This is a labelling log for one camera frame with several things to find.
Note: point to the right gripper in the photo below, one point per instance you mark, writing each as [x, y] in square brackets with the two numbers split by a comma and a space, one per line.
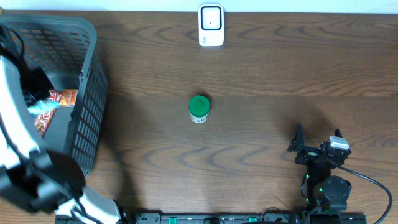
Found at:
[308, 154]

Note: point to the green lid jar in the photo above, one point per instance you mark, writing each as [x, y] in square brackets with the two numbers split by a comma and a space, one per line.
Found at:
[199, 109]

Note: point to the small orange box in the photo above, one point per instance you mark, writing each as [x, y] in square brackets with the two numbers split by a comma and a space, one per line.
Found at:
[68, 97]

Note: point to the red chocolate bar wrapper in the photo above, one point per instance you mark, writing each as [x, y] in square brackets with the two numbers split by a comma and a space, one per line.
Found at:
[43, 121]

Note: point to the light blue wipes pack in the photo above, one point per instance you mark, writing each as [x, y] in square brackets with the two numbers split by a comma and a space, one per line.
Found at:
[43, 106]

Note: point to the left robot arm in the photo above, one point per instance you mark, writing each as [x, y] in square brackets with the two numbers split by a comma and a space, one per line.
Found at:
[35, 177]

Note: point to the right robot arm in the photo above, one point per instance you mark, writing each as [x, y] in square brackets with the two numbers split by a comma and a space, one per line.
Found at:
[323, 191]

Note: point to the white barcode scanner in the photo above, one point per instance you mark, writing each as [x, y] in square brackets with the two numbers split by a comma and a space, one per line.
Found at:
[211, 25]

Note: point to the grey plastic basket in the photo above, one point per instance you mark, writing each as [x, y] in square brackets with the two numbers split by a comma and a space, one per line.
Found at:
[64, 48]

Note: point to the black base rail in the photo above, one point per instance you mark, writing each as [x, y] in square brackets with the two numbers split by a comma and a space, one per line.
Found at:
[155, 218]

